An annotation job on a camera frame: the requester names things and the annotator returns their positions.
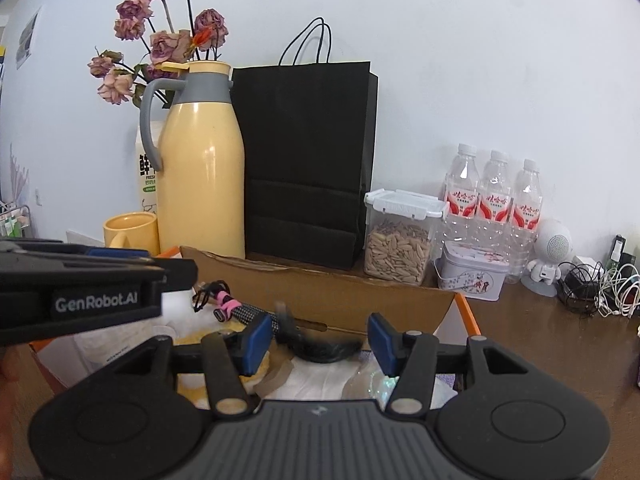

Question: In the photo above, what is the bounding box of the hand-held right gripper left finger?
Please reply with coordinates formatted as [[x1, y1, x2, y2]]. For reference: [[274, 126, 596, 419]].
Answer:
[[112, 316, 273, 418]]

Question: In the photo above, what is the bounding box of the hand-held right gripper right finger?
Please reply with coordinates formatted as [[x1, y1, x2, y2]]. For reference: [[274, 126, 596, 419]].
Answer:
[[367, 312, 528, 417]]

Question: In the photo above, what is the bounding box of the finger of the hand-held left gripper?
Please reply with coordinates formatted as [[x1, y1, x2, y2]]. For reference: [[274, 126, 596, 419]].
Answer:
[[0, 255, 198, 293], [0, 240, 151, 261]]

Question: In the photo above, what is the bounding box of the braided cable with pink tie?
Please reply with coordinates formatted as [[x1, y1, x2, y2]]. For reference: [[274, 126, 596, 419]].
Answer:
[[192, 282, 301, 333]]

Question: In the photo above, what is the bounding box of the red cardboard box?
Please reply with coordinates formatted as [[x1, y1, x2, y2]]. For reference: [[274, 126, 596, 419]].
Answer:
[[27, 245, 482, 396]]

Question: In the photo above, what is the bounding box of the white plastic bag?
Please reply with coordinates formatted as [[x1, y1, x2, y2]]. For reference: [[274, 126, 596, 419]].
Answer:
[[75, 290, 458, 406]]

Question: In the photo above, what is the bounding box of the yellow mug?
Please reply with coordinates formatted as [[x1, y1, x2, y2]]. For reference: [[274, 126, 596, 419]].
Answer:
[[103, 211, 161, 257]]

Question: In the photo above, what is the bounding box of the white milk carton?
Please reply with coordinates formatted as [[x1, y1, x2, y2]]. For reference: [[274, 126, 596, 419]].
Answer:
[[135, 122, 166, 213]]

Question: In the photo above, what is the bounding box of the clear seed container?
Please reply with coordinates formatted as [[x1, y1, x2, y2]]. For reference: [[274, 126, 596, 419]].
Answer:
[[363, 189, 448, 287]]

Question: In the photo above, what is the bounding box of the yellow thermos jug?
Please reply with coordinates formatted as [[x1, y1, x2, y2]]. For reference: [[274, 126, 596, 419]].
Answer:
[[139, 60, 247, 261]]

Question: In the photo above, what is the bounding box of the white printed tin box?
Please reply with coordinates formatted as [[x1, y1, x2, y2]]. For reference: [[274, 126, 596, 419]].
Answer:
[[433, 240, 506, 302]]

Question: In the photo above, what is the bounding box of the black paper bag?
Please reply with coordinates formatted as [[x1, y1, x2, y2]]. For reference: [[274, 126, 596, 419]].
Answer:
[[231, 17, 379, 270]]

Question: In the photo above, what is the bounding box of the clear water bottle red label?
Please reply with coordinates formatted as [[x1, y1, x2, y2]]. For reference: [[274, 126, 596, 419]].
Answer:
[[509, 158, 543, 283], [477, 150, 513, 248], [442, 143, 481, 246]]

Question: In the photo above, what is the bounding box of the white robot figure speaker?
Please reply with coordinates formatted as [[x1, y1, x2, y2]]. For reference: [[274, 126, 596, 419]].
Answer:
[[521, 217, 573, 297]]

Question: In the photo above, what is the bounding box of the dried pink flower bouquet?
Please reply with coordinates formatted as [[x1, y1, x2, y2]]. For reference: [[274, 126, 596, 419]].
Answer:
[[87, 0, 230, 106]]

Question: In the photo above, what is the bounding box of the black power adapter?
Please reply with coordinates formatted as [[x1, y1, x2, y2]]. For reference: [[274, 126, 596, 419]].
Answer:
[[607, 234, 628, 266]]

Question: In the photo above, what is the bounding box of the wire rack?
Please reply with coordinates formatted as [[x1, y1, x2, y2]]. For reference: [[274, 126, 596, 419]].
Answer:
[[0, 204, 32, 241]]

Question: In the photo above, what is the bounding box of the black cable tangle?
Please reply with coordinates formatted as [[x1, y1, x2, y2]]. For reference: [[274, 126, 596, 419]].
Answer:
[[556, 255, 608, 316]]

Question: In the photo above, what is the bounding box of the wall poster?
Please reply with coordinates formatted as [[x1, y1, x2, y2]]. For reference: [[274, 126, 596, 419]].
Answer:
[[15, 7, 41, 68]]

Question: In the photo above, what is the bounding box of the white cable tangle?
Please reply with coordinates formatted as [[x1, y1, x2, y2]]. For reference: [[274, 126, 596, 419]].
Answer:
[[595, 262, 640, 318]]

